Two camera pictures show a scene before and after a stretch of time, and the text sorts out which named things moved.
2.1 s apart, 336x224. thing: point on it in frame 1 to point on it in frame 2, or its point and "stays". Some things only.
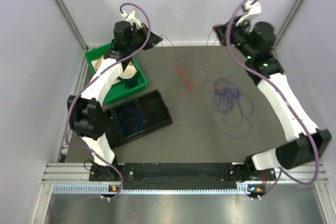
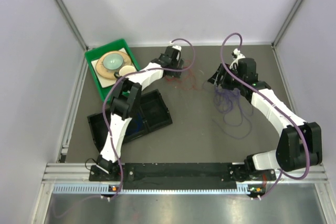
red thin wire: (169, 52) to (183, 88)
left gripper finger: (155, 39) to (181, 65)
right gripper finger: (221, 30) to (219, 76)
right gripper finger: (223, 40) to (228, 82)
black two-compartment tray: (136, 117) stays
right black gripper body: (239, 38) to (237, 82)
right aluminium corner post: (294, 7) stays
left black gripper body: (139, 38) to (175, 64)
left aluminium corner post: (63, 9) stays
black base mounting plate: (241, 173) stays
